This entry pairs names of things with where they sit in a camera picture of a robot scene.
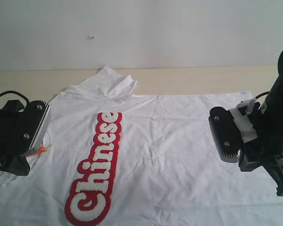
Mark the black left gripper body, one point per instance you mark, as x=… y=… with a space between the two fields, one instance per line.
x=10 y=152

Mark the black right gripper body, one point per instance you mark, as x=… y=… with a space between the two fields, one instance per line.
x=266 y=149

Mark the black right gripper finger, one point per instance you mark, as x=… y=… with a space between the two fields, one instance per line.
x=275 y=170

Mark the white t-shirt red Chinese patch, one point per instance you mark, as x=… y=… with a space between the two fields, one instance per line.
x=117 y=159

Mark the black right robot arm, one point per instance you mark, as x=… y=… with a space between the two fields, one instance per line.
x=276 y=91

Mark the orange clothing tag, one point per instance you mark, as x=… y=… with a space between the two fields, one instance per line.
x=41 y=150

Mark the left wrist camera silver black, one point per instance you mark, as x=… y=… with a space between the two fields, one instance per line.
x=34 y=122

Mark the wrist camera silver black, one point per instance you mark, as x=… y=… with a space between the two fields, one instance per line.
x=226 y=135
x=34 y=122

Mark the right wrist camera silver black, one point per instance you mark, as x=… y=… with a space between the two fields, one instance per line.
x=226 y=135

